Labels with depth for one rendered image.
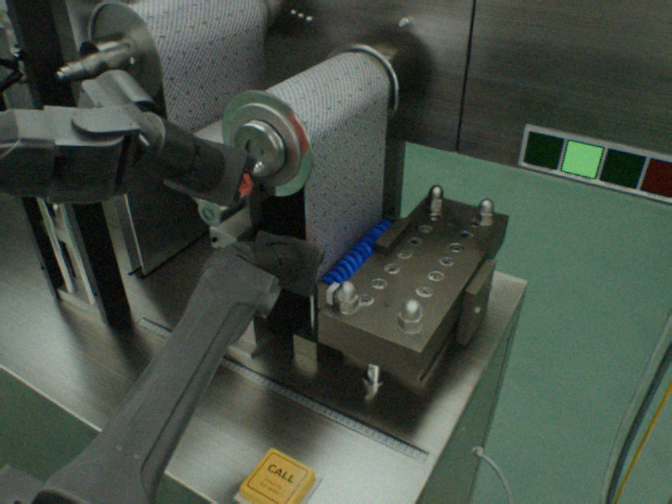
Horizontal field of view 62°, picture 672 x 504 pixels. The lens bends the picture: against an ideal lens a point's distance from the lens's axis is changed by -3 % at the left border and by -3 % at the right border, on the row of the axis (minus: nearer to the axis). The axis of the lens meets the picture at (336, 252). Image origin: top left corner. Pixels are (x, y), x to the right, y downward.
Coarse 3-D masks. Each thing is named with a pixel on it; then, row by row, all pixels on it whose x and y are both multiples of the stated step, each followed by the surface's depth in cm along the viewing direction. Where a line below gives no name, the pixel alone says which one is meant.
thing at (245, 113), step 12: (240, 108) 73; (252, 108) 72; (264, 108) 71; (240, 120) 74; (276, 120) 71; (288, 132) 71; (288, 144) 72; (288, 156) 73; (300, 156) 73; (288, 168) 74; (264, 180) 78; (276, 180) 76; (288, 180) 75
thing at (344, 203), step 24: (384, 144) 94; (360, 168) 88; (312, 192) 77; (336, 192) 83; (360, 192) 91; (312, 216) 79; (336, 216) 86; (360, 216) 94; (312, 240) 81; (336, 240) 88; (360, 240) 97; (336, 264) 91
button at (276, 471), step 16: (272, 448) 75; (272, 464) 73; (288, 464) 73; (256, 480) 71; (272, 480) 71; (288, 480) 71; (304, 480) 71; (256, 496) 69; (272, 496) 69; (288, 496) 69
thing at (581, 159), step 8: (568, 144) 86; (576, 144) 86; (568, 152) 87; (576, 152) 86; (584, 152) 86; (592, 152) 85; (600, 152) 84; (568, 160) 88; (576, 160) 87; (584, 160) 86; (592, 160) 86; (568, 168) 88; (576, 168) 88; (584, 168) 87; (592, 168) 86; (592, 176) 87
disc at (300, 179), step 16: (240, 96) 73; (256, 96) 71; (272, 96) 70; (224, 112) 76; (288, 112) 70; (224, 128) 77; (304, 128) 70; (304, 144) 71; (304, 160) 73; (304, 176) 74; (272, 192) 79; (288, 192) 77
